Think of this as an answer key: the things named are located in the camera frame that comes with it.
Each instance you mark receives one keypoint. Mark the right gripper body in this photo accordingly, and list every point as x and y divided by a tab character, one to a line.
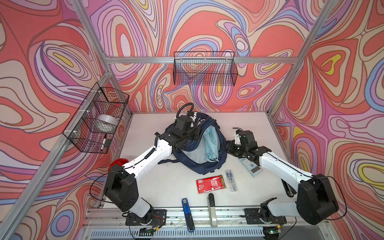
237	149

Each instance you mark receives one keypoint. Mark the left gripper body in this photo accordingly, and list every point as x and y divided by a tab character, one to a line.
191	135

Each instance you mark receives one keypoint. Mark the light blue pencil case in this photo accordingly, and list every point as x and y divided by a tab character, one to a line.
212	144

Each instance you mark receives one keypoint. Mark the navy blue backpack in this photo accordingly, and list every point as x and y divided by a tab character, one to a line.
193	156

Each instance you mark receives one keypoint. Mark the clear pen pack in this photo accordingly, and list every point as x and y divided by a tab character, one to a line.
231	181

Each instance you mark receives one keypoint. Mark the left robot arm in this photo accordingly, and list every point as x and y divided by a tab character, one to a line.
121	186

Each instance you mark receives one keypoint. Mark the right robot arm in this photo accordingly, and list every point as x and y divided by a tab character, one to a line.
313	197

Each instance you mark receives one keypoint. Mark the grey calculator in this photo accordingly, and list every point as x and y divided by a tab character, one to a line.
251	167

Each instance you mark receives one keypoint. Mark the red packet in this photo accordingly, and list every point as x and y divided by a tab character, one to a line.
210	184

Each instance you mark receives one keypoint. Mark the black beige stapler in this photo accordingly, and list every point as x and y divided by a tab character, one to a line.
212	210

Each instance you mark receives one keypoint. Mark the red cup with markers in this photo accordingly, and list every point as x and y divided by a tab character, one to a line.
121	162

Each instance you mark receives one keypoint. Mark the white tape roll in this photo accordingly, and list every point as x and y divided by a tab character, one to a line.
106	124

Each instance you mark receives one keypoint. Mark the marker in basket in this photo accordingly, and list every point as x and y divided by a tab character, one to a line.
103	142

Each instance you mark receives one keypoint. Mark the blue stapler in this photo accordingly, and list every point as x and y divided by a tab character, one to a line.
188	215

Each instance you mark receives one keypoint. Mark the back wire basket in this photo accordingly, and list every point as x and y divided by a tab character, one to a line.
205	68

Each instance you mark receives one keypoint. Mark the wire basket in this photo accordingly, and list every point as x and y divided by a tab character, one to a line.
205	68
81	132

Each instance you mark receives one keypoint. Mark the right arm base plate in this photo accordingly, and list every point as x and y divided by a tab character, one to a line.
259	216

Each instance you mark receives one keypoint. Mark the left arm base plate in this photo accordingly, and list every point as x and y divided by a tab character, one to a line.
154	218

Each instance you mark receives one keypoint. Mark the left wire basket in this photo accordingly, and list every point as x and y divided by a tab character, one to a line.
81	132

